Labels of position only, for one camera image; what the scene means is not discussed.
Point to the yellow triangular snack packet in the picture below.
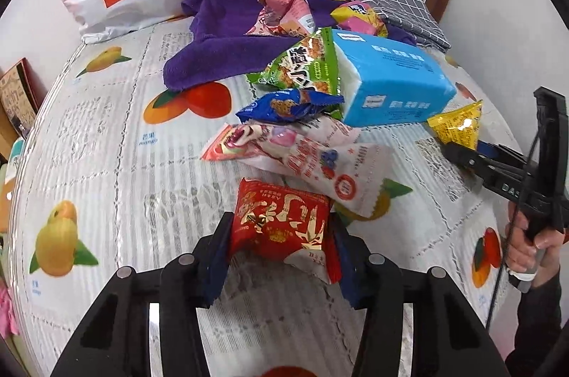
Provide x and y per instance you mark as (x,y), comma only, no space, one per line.
(460,124)

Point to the white snack packet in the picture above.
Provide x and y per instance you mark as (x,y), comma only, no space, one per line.
(338,177)

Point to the pink crumpled snack packet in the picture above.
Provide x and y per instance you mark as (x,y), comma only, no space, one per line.
(284,17)

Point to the blue snack packet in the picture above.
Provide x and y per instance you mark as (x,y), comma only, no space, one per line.
(284,106)

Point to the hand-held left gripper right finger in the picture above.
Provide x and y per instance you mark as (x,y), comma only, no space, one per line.
(353,283)

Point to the person's right hand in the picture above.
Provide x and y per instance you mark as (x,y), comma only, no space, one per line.
(519,246)

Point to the patterned book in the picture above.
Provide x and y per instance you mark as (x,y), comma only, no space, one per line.
(15,92)

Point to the fruit print table cover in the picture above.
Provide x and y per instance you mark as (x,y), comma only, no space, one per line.
(111,181)

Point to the green snack packet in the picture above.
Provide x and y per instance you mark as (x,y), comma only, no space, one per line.
(302,66)

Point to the blue tissue pack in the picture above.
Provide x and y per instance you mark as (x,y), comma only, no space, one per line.
(391,84)

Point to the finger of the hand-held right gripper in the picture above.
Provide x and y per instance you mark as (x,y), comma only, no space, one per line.
(489,148)
(466,159)

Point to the pink and yellow snack packet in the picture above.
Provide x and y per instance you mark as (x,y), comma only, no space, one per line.
(355,15)

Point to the red snack packet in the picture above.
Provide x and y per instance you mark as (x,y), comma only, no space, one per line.
(275,221)

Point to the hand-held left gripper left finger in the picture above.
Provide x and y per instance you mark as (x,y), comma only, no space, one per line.
(215,275)

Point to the person's right forearm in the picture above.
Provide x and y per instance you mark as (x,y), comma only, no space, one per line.
(538,323)

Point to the purple towel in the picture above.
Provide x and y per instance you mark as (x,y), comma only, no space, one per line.
(213,39)

